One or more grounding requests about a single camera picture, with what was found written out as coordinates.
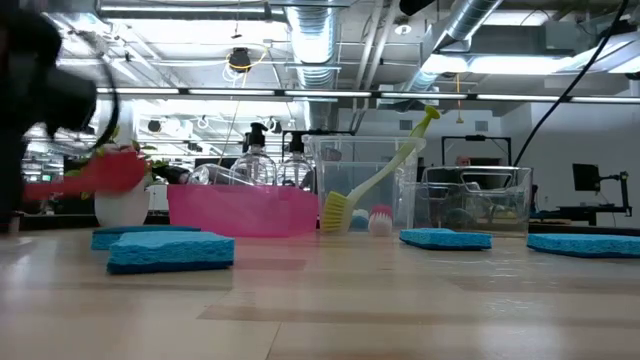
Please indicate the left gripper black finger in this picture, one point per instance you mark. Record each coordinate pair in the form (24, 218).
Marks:
(10, 180)

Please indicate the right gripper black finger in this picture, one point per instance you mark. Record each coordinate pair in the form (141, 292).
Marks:
(415, 5)

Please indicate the light blue sponge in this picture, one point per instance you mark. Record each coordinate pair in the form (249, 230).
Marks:
(170, 252)
(585, 245)
(445, 240)

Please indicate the green dish brush yellow bristles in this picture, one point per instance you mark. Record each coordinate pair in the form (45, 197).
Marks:
(340, 212)

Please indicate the pink plastic bin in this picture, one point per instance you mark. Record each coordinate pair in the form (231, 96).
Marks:
(240, 210)

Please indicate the black monitor on arm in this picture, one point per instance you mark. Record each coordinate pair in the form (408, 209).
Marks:
(585, 177)

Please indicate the black background robot arm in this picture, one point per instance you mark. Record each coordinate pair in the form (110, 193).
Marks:
(534, 197)

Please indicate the potted green plant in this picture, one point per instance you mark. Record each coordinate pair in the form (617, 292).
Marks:
(122, 210)

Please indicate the long ceiling light bar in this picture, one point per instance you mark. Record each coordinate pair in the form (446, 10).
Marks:
(320, 93)

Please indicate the person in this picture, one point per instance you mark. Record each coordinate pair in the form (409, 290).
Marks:
(463, 161)

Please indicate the tall frosted clear bin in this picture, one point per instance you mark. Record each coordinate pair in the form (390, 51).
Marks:
(340, 165)

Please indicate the black computer monitor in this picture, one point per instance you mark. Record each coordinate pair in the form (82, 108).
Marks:
(220, 162)

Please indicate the dark office desk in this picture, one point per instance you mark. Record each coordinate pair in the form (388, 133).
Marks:
(595, 212)

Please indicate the slanted silver air duct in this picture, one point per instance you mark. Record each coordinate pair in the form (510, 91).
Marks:
(465, 20)

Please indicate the wide silver air duct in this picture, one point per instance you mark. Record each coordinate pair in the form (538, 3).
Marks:
(315, 50)

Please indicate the black frame stand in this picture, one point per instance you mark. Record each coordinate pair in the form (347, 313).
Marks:
(475, 137)

